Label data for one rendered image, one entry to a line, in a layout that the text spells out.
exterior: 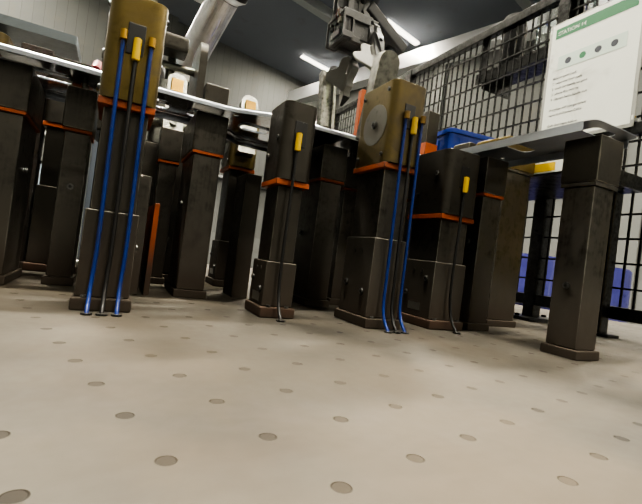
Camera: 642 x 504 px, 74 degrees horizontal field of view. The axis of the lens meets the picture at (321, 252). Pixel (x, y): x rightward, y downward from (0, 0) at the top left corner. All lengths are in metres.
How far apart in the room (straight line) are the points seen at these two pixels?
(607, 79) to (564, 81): 0.11
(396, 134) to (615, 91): 0.68
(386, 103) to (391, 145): 0.06
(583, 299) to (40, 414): 0.58
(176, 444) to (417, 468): 0.11
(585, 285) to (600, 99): 0.65
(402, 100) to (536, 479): 0.50
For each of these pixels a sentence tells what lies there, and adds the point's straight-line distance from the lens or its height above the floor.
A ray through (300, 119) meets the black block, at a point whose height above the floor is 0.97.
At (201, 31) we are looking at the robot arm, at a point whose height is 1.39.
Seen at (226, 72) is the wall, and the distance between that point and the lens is 13.26.
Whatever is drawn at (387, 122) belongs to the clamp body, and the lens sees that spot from 0.62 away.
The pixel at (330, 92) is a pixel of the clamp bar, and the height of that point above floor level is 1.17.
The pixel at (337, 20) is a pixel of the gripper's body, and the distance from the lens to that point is 0.91.
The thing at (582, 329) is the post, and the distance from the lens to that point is 0.64.
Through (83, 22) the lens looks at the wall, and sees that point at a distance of 12.08.
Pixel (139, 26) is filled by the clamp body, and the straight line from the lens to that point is 0.56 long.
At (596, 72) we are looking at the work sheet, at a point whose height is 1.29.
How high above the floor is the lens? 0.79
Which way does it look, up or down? 1 degrees up
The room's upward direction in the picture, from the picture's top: 7 degrees clockwise
